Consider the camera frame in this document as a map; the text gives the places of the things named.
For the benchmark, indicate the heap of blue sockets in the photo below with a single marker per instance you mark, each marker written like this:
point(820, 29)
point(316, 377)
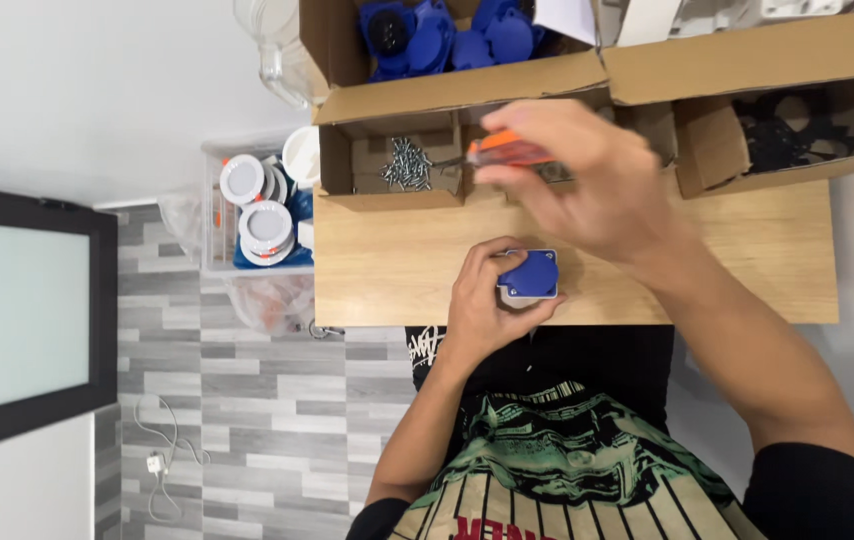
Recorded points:
point(442, 34)

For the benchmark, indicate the person's right hand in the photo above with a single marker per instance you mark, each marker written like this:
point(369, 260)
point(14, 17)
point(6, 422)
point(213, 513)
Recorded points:
point(607, 187)

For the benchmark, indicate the blue lidded socket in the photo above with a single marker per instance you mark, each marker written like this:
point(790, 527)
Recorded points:
point(528, 274)

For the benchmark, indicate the clear crate with white downlights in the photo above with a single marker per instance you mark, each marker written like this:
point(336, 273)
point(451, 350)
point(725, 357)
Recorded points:
point(262, 217)

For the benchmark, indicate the person's left hand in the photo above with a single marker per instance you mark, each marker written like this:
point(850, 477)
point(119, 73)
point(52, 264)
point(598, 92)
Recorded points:
point(475, 315)

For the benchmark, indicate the pile of silver screws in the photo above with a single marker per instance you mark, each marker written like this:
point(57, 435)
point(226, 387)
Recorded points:
point(406, 163)

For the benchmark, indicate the white paper sheet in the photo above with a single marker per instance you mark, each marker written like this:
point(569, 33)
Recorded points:
point(565, 19)

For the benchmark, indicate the clear plastic bag with parts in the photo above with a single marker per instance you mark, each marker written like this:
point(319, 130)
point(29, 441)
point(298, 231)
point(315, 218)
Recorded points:
point(269, 304)

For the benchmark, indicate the person's black printed shirt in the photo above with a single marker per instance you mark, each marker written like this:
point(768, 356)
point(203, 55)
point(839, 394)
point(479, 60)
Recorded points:
point(554, 457)

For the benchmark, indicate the small metal hook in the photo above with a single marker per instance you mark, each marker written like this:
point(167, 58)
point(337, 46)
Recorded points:
point(324, 330)

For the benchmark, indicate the white round lamp housing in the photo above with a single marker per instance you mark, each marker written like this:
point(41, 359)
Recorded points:
point(303, 154)

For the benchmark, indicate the person's right fingers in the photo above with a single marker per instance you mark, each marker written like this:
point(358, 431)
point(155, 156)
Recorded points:
point(539, 191)

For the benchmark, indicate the clear plastic jug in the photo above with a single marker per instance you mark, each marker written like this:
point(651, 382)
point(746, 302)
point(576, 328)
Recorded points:
point(277, 52)

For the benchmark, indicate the heap of black parts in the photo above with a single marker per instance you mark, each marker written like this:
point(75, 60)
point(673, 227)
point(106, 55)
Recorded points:
point(787, 131)

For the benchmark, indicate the small cardboard box with screws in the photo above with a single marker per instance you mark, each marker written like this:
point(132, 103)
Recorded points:
point(397, 199)

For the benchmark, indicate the black framed glass door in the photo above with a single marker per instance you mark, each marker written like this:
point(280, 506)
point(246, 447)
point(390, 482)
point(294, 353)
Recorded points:
point(21, 315)

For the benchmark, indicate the crumpled clear plastic bag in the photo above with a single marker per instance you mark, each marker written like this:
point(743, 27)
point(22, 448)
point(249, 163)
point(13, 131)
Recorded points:
point(180, 221)

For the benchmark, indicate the small open cardboard box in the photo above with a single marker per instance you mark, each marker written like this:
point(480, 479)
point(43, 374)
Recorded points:
point(656, 135)

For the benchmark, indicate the large carton with blue sockets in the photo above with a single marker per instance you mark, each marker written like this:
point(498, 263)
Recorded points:
point(457, 86)

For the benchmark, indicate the cardboard box with black parts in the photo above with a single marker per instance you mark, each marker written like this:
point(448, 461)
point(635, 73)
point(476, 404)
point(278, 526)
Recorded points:
point(704, 150)

